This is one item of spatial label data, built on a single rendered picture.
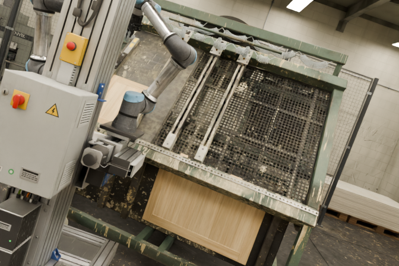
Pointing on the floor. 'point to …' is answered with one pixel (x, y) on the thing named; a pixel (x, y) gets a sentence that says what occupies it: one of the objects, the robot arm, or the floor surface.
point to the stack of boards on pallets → (363, 208)
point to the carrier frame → (266, 250)
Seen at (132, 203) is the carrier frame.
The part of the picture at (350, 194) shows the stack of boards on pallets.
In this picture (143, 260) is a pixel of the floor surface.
